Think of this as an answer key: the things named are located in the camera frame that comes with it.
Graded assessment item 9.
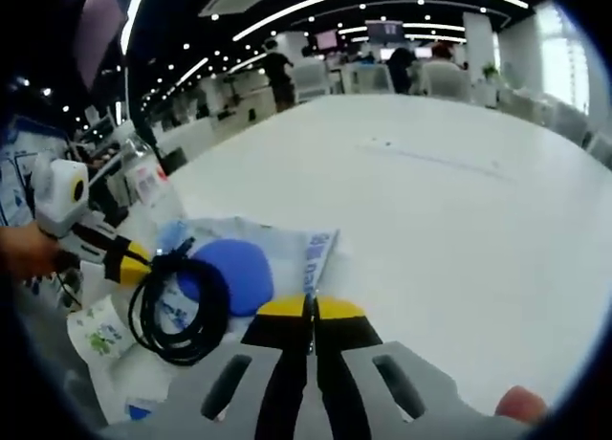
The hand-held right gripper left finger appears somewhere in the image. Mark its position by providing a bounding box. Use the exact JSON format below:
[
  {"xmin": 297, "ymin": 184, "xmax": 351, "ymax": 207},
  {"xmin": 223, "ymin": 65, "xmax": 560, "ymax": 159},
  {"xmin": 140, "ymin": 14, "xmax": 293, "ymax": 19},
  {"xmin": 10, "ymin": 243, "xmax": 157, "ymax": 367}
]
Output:
[{"xmin": 109, "ymin": 294, "xmax": 310, "ymax": 440}]

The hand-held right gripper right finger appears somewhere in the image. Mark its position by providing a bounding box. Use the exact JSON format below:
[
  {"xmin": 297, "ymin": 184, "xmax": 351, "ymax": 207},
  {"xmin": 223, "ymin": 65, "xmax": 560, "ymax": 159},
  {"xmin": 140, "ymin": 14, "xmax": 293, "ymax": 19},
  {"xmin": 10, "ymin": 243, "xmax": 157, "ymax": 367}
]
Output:
[{"xmin": 313, "ymin": 296, "xmax": 527, "ymax": 440}]

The clear bag with blue pad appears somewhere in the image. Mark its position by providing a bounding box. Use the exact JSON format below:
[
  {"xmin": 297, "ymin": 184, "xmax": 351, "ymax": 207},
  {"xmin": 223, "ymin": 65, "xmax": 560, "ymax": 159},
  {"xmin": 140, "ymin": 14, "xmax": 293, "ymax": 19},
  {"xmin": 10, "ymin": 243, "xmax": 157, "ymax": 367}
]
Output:
[{"xmin": 152, "ymin": 214, "xmax": 341, "ymax": 329}]

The person's left hand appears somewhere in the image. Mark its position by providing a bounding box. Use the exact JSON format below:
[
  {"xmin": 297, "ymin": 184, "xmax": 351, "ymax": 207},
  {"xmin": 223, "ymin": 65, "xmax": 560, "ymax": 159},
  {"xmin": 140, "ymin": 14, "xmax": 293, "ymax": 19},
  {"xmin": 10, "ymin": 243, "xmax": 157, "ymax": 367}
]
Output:
[{"xmin": 0, "ymin": 224, "xmax": 63, "ymax": 288}]

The person's right hand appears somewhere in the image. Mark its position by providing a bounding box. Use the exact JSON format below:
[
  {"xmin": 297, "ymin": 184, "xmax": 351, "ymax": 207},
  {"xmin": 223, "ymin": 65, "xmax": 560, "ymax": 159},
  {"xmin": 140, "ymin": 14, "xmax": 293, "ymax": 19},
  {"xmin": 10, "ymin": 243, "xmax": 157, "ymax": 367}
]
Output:
[{"xmin": 494, "ymin": 385, "xmax": 549, "ymax": 425}]

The white table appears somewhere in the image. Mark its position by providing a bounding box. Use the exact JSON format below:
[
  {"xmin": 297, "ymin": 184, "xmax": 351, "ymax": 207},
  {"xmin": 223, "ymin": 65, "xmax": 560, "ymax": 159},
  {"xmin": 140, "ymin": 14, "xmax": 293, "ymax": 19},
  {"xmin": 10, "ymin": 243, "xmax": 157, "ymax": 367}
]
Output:
[{"xmin": 90, "ymin": 93, "xmax": 612, "ymax": 440}]

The ceiling air vent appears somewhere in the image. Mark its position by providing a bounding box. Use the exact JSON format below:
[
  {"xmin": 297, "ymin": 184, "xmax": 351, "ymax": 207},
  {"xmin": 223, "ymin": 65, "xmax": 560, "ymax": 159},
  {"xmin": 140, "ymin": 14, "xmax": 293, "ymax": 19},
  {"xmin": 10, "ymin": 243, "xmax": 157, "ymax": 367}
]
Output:
[{"xmin": 198, "ymin": 0, "xmax": 277, "ymax": 18}]

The white office chair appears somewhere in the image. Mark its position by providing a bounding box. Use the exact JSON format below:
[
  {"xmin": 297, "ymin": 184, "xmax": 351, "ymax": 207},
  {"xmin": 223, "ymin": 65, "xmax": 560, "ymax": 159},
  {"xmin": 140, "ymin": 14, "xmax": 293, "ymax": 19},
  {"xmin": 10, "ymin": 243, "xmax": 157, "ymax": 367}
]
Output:
[{"xmin": 423, "ymin": 61, "xmax": 473, "ymax": 102}]

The bright window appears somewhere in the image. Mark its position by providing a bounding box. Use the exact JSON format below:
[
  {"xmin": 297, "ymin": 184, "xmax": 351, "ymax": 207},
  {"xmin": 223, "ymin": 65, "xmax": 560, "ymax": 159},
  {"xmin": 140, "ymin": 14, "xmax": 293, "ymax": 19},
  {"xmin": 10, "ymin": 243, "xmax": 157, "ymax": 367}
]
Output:
[{"xmin": 539, "ymin": 2, "xmax": 592, "ymax": 111}]

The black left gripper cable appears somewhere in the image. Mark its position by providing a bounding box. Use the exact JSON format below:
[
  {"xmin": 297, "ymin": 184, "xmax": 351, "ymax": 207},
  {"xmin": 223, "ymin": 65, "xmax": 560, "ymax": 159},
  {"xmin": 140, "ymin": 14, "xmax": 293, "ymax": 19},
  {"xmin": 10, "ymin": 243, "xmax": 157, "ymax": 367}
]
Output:
[{"xmin": 55, "ymin": 267, "xmax": 83, "ymax": 310}]

